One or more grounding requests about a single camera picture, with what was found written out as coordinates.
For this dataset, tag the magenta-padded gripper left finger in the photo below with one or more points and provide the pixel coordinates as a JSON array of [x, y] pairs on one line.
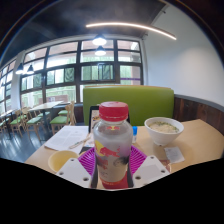
[[75, 170]]

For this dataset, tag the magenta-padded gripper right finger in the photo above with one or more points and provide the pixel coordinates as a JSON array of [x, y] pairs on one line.
[[150, 170]]

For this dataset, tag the red-capped clear drink bottle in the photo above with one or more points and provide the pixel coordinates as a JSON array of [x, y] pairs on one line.
[[112, 150]]

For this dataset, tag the open white paper booklet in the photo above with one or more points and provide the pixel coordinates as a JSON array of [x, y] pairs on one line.
[[63, 136]]

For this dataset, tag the small blue-capped bottle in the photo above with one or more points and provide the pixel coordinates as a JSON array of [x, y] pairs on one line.
[[134, 135]]

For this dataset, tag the white bowl with food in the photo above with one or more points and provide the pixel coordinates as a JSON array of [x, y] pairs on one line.
[[163, 133]]

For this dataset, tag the wooden green-seated chairs group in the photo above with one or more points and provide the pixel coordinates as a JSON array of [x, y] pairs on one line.
[[33, 121]]

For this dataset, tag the green upholstered bench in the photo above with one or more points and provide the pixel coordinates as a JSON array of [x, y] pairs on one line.
[[146, 103]]

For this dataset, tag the wooden dining table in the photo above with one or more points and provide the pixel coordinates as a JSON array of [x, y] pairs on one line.
[[45, 106]]

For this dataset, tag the black pendant lamps group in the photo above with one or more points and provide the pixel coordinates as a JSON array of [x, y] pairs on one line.
[[99, 40]]

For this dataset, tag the long linear ceiling light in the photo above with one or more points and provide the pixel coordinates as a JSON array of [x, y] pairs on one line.
[[133, 25]]

